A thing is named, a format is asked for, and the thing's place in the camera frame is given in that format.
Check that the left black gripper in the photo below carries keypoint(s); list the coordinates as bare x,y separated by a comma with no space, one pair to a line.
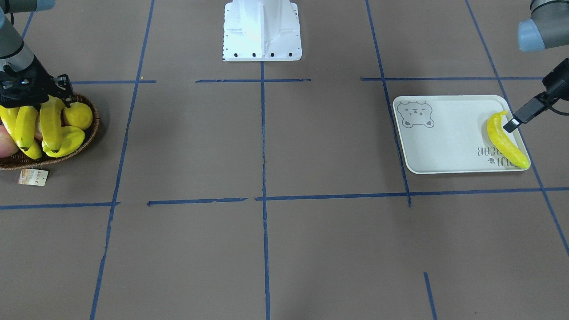
556,79

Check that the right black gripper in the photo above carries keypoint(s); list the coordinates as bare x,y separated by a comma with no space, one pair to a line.
36,88

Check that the yellow banana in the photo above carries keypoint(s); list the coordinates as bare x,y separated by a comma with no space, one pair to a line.
505,146
8,118
24,133
50,122

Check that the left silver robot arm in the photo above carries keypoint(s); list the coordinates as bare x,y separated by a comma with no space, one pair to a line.
548,27

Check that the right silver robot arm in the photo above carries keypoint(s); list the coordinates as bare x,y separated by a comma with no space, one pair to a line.
13,49

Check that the brown wicker basket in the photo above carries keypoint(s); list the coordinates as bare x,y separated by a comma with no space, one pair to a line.
21,161

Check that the paper basket tag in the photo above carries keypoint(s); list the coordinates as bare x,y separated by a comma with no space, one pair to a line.
33,177

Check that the yellow lemon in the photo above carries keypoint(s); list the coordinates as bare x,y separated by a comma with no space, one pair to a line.
79,115

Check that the red pink apple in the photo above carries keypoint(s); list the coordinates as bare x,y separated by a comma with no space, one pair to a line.
7,145

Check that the grey bear serving tray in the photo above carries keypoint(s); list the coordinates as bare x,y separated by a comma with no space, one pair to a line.
447,134

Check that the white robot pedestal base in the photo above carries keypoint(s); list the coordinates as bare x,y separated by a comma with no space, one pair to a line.
261,30

